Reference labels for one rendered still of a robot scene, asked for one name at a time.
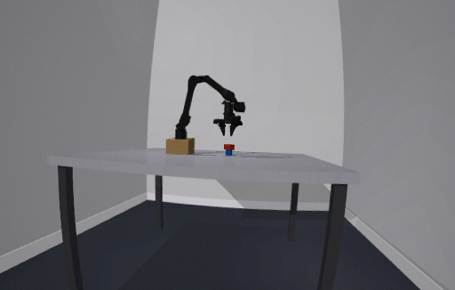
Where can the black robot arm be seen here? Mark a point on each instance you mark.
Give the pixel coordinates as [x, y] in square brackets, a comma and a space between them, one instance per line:
[181, 131]

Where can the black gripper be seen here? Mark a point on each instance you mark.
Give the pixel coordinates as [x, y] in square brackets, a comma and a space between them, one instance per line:
[221, 123]

